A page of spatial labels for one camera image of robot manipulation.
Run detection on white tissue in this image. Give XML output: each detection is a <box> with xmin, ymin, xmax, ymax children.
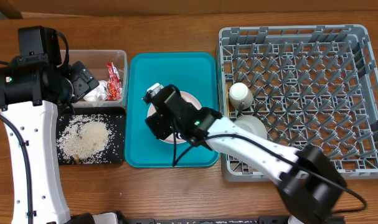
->
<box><xmin>83</xmin><ymin>80</ymin><xmax>108</xmax><ymax>101</ymax></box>

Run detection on red snack wrapper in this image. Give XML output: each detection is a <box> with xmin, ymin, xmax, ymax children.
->
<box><xmin>106</xmin><ymin>62</ymin><xmax>122</xmax><ymax>101</ymax></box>

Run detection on pink plate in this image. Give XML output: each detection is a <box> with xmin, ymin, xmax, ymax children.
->
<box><xmin>147</xmin><ymin>91</ymin><xmax>202</xmax><ymax>144</ymax></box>

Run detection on white rice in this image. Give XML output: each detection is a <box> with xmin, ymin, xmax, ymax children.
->
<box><xmin>56</xmin><ymin>114</ymin><xmax>126</xmax><ymax>164</ymax></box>

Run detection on wooden chopstick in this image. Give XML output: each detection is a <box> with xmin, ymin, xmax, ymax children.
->
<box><xmin>225</xmin><ymin>83</ymin><xmax>230</xmax><ymax>119</ymax></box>

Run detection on white cup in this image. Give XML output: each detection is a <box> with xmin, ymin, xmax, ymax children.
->
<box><xmin>229</xmin><ymin>83</ymin><xmax>253</xmax><ymax>109</ymax></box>

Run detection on grey bowl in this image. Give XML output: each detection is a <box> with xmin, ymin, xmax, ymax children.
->
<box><xmin>234</xmin><ymin>115</ymin><xmax>267</xmax><ymax>139</ymax></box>

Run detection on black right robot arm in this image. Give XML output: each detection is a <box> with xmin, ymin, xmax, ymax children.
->
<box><xmin>145</xmin><ymin>107</ymin><xmax>346</xmax><ymax>223</ymax></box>

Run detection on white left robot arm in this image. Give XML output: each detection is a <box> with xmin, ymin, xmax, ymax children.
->
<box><xmin>0</xmin><ymin>56</ymin><xmax>95</xmax><ymax>223</ymax></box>

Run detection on grey dishwasher rack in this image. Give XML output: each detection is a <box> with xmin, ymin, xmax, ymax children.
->
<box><xmin>217</xmin><ymin>24</ymin><xmax>378</xmax><ymax>179</ymax></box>

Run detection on clear plastic bin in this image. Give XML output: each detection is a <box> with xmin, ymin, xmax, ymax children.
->
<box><xmin>69</xmin><ymin>50</ymin><xmax>129</xmax><ymax>109</ymax></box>

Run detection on black tray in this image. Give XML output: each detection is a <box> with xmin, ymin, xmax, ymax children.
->
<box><xmin>56</xmin><ymin>106</ymin><xmax>127</xmax><ymax>166</ymax></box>

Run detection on teal plastic tray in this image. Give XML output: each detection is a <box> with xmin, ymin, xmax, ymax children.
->
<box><xmin>125</xmin><ymin>52</ymin><xmax>219</xmax><ymax>168</ymax></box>

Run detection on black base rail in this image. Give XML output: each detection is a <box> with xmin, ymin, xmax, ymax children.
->
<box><xmin>120</xmin><ymin>211</ymin><xmax>345</xmax><ymax>224</ymax></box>

